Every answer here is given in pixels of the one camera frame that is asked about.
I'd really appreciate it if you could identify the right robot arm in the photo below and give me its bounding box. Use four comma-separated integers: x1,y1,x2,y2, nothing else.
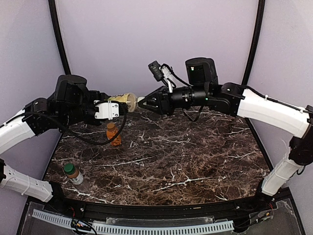
138,57,313,197

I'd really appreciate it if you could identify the black frame post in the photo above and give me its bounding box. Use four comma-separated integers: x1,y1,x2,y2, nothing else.
48,0,71,75
241,0,266,85

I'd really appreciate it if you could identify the white slotted cable duct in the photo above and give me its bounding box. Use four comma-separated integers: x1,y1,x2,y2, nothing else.
32,209,234,235

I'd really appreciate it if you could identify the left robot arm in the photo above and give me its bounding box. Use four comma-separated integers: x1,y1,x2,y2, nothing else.
0,75,120,203

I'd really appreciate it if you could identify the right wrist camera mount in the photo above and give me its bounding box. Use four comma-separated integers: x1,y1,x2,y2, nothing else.
148,61,176,93

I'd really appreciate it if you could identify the green cap coffee bottle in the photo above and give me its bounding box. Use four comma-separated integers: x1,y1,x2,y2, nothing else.
64,163,90,193

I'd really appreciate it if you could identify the left black frame post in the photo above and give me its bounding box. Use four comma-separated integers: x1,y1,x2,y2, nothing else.
48,0,71,75

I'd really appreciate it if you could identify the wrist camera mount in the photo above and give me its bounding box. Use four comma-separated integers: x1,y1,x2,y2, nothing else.
94,100,120,120
148,61,176,93

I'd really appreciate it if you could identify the yellow tea bottle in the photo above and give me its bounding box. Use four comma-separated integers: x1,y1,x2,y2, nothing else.
108,93,137,113

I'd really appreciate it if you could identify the orange juice bottle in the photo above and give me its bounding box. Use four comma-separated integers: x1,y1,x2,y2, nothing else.
106,122,121,146

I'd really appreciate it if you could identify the right black frame post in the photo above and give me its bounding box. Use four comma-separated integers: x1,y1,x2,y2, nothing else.
241,0,266,85

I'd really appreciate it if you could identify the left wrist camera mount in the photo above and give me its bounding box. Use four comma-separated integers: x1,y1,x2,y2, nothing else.
94,100,120,120

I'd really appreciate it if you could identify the black front rail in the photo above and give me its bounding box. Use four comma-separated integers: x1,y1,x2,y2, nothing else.
64,197,257,220

